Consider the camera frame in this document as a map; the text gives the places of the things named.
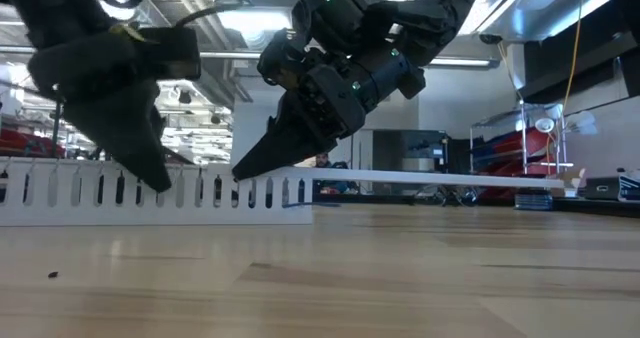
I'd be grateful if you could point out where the silver ventilation duct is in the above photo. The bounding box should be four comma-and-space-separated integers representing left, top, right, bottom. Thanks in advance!
144, 0, 256, 104

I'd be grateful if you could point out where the white slotted cable duct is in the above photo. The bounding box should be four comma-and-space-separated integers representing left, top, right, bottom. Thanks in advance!
0, 156, 315, 228

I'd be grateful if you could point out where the stack of blue boxes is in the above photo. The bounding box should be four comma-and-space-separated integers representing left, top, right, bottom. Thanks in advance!
514, 187, 554, 212

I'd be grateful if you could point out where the dark grey cabinet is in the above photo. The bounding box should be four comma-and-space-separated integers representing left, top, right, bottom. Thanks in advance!
372, 128, 452, 175

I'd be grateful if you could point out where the person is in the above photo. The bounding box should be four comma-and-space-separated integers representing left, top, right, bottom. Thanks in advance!
313, 151, 360, 195

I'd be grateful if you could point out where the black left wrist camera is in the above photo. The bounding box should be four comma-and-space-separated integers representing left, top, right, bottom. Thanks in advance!
133, 25, 203, 83

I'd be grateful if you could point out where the white duct cover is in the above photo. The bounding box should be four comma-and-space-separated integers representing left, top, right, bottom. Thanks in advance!
234, 165, 566, 190

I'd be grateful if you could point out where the black left camera cable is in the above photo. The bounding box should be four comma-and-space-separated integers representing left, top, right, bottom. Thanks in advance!
172, 2, 251, 29

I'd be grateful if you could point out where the red equipment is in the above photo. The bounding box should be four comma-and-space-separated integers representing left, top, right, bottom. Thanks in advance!
0, 127, 66, 160

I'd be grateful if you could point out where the metal rack with red bins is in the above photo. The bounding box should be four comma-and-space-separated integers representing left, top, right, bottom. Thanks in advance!
468, 102, 575, 202

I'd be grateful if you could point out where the white desk lamp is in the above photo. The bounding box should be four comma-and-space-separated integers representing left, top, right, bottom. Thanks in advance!
532, 105, 564, 135

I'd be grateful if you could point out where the large yellow cable tag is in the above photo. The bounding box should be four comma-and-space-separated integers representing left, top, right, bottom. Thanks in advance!
108, 22, 147, 43

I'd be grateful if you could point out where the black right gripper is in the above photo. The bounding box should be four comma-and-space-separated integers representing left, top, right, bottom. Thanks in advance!
231, 63, 370, 183

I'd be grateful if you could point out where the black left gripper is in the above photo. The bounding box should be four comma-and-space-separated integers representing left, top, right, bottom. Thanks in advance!
26, 27, 196, 194

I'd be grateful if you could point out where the black case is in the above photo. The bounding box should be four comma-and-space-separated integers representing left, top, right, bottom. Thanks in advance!
584, 174, 640, 203

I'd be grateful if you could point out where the blue wire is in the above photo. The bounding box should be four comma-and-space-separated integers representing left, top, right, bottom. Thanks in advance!
281, 200, 342, 210

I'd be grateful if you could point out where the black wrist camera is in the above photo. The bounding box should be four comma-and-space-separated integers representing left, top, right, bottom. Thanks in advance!
133, 25, 203, 83
256, 26, 314, 90

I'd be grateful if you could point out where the brown cardboard box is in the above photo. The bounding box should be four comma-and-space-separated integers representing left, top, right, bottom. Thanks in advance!
558, 167, 587, 199

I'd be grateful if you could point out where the yellow cable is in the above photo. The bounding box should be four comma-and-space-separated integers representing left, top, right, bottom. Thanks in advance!
561, 0, 588, 112

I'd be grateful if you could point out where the long ceiling light bar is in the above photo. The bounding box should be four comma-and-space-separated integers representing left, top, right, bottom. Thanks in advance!
198, 50, 264, 62

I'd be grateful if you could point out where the black desk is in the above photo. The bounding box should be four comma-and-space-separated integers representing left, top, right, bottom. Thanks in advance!
519, 7, 640, 105

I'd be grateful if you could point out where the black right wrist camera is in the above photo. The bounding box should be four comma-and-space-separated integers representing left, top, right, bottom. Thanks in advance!
256, 26, 314, 90

